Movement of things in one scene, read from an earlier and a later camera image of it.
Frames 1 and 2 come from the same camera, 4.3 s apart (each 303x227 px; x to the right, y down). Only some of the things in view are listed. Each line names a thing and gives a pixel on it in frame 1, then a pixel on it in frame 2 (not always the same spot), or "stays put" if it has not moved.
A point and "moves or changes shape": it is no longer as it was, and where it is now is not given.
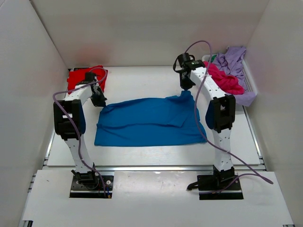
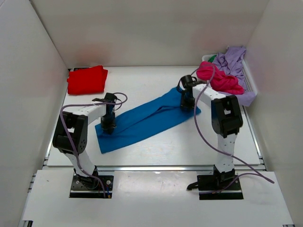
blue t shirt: x=173 y=119 moves or changes shape
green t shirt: x=213 y=57 stays put
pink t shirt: x=228 y=83 stays put
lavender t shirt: x=230 y=62 stays put
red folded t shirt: x=78 y=75 stays put
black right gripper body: x=185 y=82 → x=187 y=102
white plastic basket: x=248 y=84 stays put
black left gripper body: x=98 y=98 → x=108 y=121
